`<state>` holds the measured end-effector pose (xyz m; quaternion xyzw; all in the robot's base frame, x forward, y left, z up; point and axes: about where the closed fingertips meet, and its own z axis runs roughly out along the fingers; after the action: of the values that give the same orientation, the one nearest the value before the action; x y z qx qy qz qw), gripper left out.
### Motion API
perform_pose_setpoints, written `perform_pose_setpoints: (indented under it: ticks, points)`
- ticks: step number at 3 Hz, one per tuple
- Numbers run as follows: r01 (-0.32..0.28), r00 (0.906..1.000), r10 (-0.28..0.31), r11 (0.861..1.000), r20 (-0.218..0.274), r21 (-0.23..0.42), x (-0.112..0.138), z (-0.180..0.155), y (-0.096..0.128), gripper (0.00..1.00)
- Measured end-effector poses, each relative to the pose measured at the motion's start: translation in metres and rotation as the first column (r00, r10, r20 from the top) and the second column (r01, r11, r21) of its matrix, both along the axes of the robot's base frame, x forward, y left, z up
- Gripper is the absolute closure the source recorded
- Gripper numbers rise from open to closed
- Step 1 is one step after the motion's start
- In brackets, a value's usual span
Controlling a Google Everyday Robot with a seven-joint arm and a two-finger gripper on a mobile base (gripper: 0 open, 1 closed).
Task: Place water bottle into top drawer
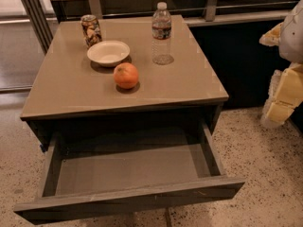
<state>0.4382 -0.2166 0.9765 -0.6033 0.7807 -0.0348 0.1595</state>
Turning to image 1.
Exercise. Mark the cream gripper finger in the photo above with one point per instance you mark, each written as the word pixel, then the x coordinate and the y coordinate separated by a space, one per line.
pixel 285 94
pixel 271 37

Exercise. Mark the clear plastic water bottle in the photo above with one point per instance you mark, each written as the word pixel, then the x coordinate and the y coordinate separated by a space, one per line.
pixel 161 31

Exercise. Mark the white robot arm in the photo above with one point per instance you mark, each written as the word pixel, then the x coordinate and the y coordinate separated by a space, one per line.
pixel 290 45

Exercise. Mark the open grey top drawer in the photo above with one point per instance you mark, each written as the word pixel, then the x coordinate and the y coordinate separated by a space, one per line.
pixel 129 172

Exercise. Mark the grey drawer cabinet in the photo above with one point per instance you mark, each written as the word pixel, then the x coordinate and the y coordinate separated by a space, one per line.
pixel 69 85

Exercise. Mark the orange fruit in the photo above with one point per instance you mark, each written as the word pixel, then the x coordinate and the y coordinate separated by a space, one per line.
pixel 126 75

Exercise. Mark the white paper bowl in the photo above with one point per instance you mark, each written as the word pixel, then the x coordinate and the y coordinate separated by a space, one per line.
pixel 108 53

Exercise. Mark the patterned drink can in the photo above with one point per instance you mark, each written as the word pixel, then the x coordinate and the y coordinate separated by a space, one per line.
pixel 91 29

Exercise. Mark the metal railing frame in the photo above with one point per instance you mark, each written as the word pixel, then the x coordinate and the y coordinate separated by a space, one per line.
pixel 197 13

